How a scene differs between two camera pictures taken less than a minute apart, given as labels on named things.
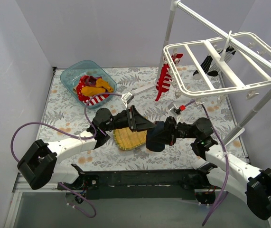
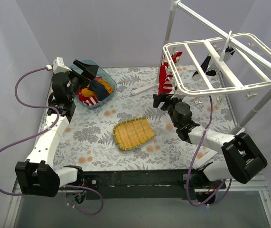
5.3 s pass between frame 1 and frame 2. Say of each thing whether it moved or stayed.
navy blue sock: moved
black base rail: stayed
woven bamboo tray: stayed
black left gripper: moved
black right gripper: moved
